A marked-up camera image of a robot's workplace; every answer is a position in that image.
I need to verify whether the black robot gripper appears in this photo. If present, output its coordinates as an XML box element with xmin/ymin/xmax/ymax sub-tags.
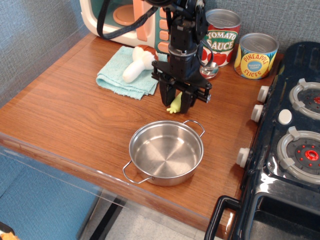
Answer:
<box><xmin>152</xmin><ymin>46</ymin><xmax>204</xmax><ymax>114</ymax></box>

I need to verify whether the spoon with yellow-green handle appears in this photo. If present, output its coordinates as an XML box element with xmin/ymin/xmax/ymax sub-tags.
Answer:
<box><xmin>166</xmin><ymin>62</ymin><xmax>219</xmax><ymax>114</ymax></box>

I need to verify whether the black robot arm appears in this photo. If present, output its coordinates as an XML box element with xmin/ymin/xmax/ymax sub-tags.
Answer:
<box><xmin>148</xmin><ymin>0</ymin><xmax>212</xmax><ymax>114</ymax></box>

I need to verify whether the silver steel pot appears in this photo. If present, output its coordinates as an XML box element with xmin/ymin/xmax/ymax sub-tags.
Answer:
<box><xmin>129</xmin><ymin>120</ymin><xmax>206</xmax><ymax>187</ymax></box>

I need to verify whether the white brown toy mushroom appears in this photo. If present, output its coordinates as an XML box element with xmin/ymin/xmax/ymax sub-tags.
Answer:
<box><xmin>122</xmin><ymin>45</ymin><xmax>159</xmax><ymax>83</ymax></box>

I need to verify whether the toy microwave teal and cream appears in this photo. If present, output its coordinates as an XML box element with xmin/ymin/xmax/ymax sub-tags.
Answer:
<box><xmin>79</xmin><ymin>0</ymin><xmax>170</xmax><ymax>54</ymax></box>

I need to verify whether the light teal folded cloth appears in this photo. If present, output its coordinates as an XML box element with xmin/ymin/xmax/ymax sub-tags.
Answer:
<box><xmin>96</xmin><ymin>45</ymin><xmax>168</xmax><ymax>100</ymax></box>

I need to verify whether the tomato sauce can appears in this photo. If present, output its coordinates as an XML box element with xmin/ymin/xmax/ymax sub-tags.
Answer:
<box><xmin>202</xmin><ymin>8</ymin><xmax>242</xmax><ymax>67</ymax></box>

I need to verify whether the pineapple slices can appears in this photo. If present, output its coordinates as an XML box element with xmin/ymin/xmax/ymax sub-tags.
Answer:
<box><xmin>234</xmin><ymin>33</ymin><xmax>279</xmax><ymax>80</ymax></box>

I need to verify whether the black toy stove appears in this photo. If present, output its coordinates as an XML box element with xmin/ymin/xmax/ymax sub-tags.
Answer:
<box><xmin>205</xmin><ymin>41</ymin><xmax>320</xmax><ymax>240</ymax></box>

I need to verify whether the black braided cable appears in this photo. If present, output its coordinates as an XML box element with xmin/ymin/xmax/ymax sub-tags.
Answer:
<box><xmin>96</xmin><ymin>0</ymin><xmax>159</xmax><ymax>41</ymax></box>

